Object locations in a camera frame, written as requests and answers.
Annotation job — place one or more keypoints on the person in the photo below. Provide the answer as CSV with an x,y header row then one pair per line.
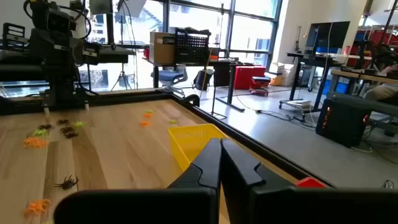
x,y
381,91

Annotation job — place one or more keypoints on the blue storage box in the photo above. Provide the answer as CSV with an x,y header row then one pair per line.
x,y
340,87

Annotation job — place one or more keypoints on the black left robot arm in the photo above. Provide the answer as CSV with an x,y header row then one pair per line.
x,y
59,62

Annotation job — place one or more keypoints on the red cabinet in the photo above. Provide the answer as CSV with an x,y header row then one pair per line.
x,y
245,77

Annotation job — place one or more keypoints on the shelf with red bins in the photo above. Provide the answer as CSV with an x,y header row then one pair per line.
x,y
376,37

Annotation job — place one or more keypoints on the orange plastic spider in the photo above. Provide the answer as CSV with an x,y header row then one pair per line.
x,y
29,142
144,123
148,115
42,143
37,207

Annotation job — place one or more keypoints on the yellow plastic basket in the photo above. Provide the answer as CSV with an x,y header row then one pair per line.
x,y
189,140

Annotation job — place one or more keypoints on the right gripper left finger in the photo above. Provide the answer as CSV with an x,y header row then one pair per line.
x,y
186,205

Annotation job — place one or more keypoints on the black computer monitor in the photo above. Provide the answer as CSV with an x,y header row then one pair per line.
x,y
326,34

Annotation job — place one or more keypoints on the black standing desk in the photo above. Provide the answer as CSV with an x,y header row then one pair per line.
x,y
311,59

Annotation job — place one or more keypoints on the black computer case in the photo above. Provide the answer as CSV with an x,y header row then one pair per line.
x,y
342,124

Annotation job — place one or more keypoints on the black bag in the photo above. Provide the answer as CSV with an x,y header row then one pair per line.
x,y
202,80

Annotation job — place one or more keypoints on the grey camera tripod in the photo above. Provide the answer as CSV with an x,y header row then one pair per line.
x,y
122,74

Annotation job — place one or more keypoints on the white boxes stack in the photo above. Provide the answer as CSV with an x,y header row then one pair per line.
x,y
284,73

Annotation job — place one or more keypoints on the red plastic basket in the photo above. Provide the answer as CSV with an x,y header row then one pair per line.
x,y
309,183

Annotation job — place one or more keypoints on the black tripod stand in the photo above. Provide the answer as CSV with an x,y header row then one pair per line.
x,y
217,115

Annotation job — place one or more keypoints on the blue office chair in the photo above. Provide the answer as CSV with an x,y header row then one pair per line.
x,y
169,76

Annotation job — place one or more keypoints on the wooden desk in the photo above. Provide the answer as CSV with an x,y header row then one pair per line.
x,y
348,74

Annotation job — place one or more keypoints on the black plastic crate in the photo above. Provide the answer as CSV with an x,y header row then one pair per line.
x,y
191,46

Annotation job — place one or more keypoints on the dark grey desk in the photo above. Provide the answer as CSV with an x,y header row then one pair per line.
x,y
112,56

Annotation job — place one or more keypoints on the brown cardboard box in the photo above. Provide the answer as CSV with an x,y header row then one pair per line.
x,y
160,51

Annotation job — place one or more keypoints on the red step stool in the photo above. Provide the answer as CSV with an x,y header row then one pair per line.
x,y
259,81

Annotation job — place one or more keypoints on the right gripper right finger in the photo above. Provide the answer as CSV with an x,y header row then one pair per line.
x,y
311,205

